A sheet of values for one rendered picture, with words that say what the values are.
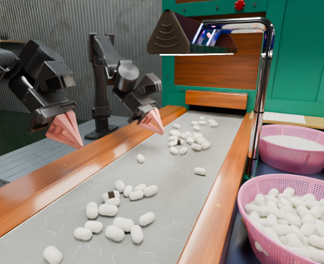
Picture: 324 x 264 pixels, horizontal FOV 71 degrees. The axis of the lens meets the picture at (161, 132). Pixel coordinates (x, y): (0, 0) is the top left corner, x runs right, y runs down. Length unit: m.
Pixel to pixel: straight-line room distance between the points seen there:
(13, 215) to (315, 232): 0.56
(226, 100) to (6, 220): 0.96
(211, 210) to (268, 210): 0.13
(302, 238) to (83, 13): 3.60
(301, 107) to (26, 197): 1.09
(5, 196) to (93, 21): 3.23
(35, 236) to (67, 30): 3.60
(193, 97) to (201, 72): 0.14
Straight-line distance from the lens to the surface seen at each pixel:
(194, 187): 0.56
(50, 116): 0.50
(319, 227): 0.53
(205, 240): 0.40
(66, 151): 1.00
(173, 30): 0.43
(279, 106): 1.20
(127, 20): 3.35
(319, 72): 1.20
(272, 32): 0.62
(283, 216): 0.53
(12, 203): 0.55
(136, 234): 0.42
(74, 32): 3.85
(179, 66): 1.27
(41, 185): 0.59
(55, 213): 0.53
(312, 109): 1.21
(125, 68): 0.65
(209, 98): 1.16
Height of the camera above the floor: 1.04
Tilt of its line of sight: 19 degrees down
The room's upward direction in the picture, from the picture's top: straight up
